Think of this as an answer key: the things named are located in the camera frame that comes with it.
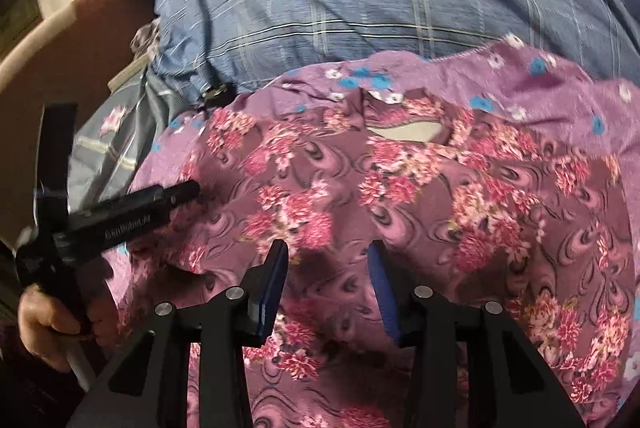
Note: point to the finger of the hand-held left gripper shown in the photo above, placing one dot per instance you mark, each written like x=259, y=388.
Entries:
x=182, y=194

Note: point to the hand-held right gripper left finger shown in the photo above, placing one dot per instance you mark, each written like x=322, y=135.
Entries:
x=269, y=293

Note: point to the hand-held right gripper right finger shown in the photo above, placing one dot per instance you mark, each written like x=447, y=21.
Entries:
x=382, y=293

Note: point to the mauve pink-flowered garment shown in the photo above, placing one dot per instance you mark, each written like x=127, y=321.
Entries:
x=325, y=188

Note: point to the person's left hand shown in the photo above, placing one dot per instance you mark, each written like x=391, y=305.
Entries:
x=45, y=325

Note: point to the grey striped flowered cloth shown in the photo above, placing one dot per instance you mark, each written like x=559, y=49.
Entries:
x=115, y=143

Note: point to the small grey patterned cloth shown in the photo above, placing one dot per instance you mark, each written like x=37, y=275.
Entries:
x=146, y=39

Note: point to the brown bed headboard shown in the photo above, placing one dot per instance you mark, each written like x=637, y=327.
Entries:
x=60, y=73

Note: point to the purple bed sheet, blue flowers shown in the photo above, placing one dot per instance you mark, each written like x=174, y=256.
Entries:
x=550, y=78

